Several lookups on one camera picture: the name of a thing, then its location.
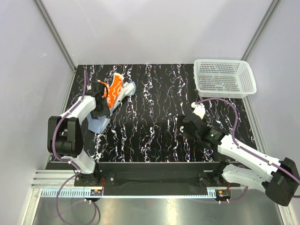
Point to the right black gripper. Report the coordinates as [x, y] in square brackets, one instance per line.
[179, 123]

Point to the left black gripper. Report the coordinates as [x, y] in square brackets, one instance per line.
[95, 114]

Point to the orange white patterned towel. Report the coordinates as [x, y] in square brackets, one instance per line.
[112, 91]

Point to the light blue towel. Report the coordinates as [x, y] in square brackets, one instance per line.
[99, 124]

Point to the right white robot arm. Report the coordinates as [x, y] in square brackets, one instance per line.
[278, 179]

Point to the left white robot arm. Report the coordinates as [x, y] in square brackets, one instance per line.
[65, 139]

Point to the white plastic basket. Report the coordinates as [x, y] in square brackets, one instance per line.
[223, 78]

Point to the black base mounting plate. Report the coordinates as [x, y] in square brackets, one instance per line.
[147, 174]

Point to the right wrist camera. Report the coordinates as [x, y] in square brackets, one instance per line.
[198, 109]

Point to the aluminium rail frame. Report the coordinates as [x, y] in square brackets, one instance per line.
[65, 184]

